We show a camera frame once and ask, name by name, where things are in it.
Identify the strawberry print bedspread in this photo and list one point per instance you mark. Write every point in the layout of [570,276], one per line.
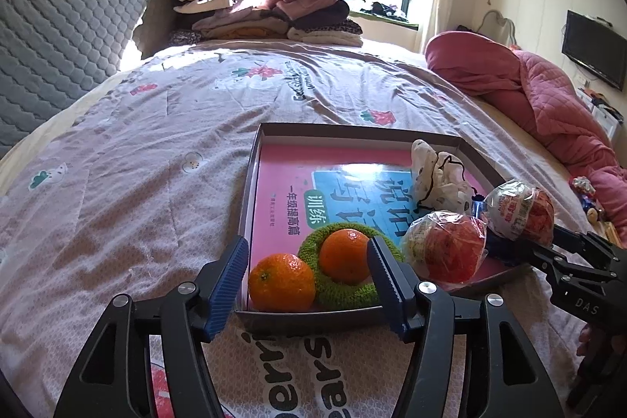
[146,187]

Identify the grey shallow cardboard box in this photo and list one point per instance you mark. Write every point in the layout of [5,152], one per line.
[480,172]

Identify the blue cookie packet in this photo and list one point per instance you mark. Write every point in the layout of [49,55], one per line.
[478,207]

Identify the yellow snack packet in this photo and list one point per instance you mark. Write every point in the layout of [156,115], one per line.
[611,234]

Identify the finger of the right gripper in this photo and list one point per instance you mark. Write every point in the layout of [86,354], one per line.
[522,251]
[600,253]

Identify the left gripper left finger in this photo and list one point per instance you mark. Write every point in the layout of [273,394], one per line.
[112,375]

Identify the small doll toy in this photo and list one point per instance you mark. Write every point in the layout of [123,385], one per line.
[586,193]

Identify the orange tangerine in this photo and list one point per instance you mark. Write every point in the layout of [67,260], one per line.
[343,256]
[282,283]

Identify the black wall television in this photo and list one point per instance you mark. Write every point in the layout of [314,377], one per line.
[595,47]

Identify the white chair back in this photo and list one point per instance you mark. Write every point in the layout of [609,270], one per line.
[498,28]

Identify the pink and blue book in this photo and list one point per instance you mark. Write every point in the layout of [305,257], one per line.
[299,187]

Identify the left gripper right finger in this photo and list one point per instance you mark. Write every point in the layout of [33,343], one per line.
[503,375]

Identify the pink quilted blanket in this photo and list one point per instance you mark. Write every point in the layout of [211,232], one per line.
[542,100]

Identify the white drawer cabinet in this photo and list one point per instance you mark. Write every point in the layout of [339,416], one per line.
[610,119]

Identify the cream cloth pouch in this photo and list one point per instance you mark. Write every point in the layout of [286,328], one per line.
[438,181]

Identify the clothes on window sill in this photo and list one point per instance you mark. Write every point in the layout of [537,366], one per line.
[380,9]

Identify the pile of folded clothes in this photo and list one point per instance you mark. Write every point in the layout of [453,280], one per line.
[323,22]

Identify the grey quilted headboard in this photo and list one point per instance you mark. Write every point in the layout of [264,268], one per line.
[55,51]

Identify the right hand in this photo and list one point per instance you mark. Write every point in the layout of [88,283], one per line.
[589,341]

